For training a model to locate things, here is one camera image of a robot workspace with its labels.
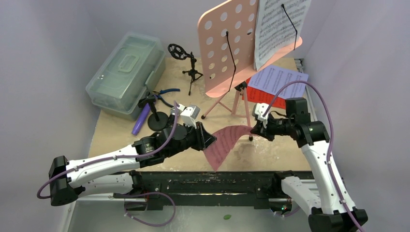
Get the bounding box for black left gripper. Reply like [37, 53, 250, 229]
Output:
[165, 119, 216, 158]

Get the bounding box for pink sheet music page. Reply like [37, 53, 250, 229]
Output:
[204, 125, 252, 171]

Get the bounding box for red sheet music page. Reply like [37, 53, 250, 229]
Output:
[247, 86, 286, 109]

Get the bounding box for lavender sheet music page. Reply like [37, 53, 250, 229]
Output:
[248, 65, 309, 99]

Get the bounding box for black round-base mic stand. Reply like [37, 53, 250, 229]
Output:
[138, 93, 168, 131]

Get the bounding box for purple toy microphone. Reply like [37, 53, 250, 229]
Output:
[132, 103, 150, 136]

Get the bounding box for black tripod mic stand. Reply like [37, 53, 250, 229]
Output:
[167, 43, 204, 96]

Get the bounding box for pink music stand tripod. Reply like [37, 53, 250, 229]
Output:
[197, 0, 303, 142]

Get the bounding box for white sheet music page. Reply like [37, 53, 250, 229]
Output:
[254, 0, 311, 70]

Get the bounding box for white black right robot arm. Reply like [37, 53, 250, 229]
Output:
[251, 98, 368, 232]

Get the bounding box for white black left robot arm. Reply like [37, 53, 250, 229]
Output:
[48, 122, 217, 206]

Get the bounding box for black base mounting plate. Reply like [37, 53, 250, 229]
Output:
[114, 171, 314, 210]

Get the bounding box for clear green plastic storage box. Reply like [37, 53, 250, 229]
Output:
[86, 32, 166, 121]

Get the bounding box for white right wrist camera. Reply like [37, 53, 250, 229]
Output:
[252, 103, 269, 122]

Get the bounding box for blue-handled pliers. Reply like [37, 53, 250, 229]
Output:
[153, 88, 180, 108]

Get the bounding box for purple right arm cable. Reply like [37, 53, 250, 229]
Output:
[263, 80, 366, 232]

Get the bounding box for aluminium front frame rail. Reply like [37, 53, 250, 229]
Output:
[62, 194, 310, 232]

